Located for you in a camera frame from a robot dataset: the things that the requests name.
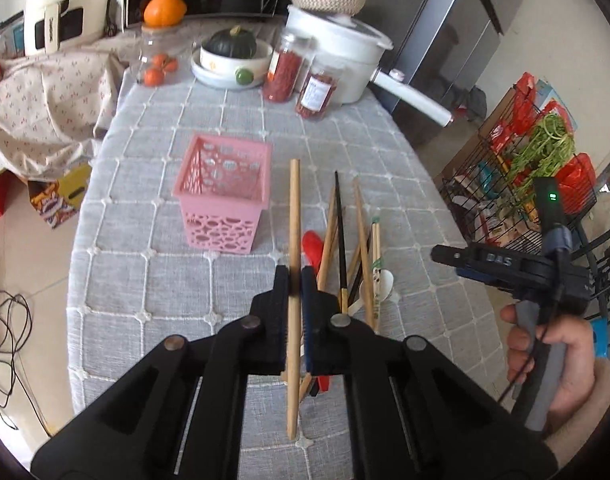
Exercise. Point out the jar of red goji berries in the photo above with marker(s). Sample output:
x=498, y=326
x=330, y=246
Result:
x=285, y=64

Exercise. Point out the white electric pot with handle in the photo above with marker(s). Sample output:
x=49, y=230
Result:
x=359, y=48

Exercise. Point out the thick light wooden chopstick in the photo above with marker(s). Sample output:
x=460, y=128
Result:
x=294, y=300

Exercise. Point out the white plate under bowl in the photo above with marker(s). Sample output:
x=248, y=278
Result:
x=219, y=82

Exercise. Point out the dark green squash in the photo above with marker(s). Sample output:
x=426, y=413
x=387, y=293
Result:
x=235, y=42

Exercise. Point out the brown wooden chopstick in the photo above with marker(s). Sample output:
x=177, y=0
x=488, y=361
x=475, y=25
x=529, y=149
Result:
x=322, y=277
x=368, y=300

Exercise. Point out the colourful cardboard box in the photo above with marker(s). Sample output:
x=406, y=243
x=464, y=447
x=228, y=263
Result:
x=58, y=201

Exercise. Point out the orange pumpkin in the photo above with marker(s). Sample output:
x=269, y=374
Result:
x=164, y=13

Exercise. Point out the floral beige cloth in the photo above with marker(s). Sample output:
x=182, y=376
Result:
x=56, y=109

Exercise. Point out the red plastic spoon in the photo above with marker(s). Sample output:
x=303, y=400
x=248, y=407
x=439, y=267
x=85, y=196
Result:
x=313, y=250

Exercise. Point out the cream air fryer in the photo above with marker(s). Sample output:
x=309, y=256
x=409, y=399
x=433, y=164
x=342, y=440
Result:
x=54, y=25

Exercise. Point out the person's right hand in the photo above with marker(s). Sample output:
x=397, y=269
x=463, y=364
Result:
x=553, y=363

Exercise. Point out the black wire rack with groceries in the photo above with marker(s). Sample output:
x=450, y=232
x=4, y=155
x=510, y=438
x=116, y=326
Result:
x=489, y=185

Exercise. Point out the white ceramic bowl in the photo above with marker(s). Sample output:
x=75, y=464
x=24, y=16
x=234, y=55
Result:
x=242, y=69

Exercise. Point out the pink perforated plastic basket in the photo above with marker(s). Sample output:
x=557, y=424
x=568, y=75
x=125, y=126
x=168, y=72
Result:
x=223, y=186

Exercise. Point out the black chopstick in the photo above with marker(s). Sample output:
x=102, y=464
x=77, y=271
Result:
x=343, y=294

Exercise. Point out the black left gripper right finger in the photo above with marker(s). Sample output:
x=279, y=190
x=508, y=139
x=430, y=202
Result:
x=411, y=412

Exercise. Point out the white plastic spoon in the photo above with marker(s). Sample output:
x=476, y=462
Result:
x=383, y=288

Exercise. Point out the glass jar with small oranges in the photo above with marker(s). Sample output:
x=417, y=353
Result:
x=159, y=49

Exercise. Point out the grey checked tablecloth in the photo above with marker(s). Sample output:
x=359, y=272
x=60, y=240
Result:
x=134, y=279

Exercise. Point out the labelled jar of dried fruit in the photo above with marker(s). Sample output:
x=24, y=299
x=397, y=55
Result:
x=320, y=83

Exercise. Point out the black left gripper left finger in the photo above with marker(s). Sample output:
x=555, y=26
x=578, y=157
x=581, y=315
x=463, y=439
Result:
x=177, y=413

